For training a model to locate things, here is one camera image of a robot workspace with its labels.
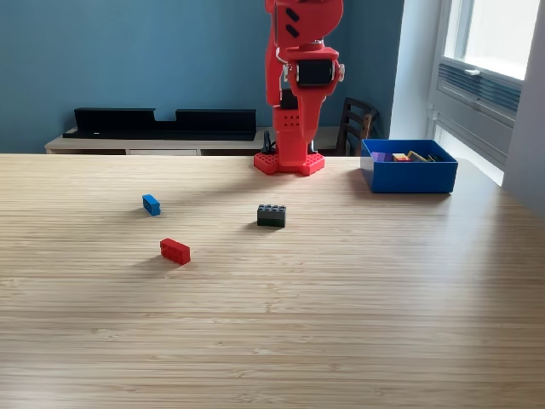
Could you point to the pink and purple brick stack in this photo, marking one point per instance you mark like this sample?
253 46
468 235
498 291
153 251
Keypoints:
380 157

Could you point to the beige yellow red brick stack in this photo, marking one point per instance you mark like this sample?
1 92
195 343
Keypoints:
400 158

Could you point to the yellow toy digger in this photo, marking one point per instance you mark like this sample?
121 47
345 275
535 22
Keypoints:
418 157

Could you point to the blue plastic bin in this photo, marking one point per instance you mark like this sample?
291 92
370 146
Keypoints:
413 176

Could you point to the dark wooden chair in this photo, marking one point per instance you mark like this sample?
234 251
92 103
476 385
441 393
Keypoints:
353 123

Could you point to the black table clamp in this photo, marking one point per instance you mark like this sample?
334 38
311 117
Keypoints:
267 142
314 148

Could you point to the dark grey brick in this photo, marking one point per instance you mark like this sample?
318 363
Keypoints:
271 216

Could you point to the grey window vent grille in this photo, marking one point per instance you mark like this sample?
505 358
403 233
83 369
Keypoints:
489 91

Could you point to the pale wooden sideboard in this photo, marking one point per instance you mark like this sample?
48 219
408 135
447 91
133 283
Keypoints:
149 145

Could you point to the small blue brick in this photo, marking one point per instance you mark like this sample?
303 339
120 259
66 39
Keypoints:
151 205

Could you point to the white window frame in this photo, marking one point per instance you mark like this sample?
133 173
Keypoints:
489 34

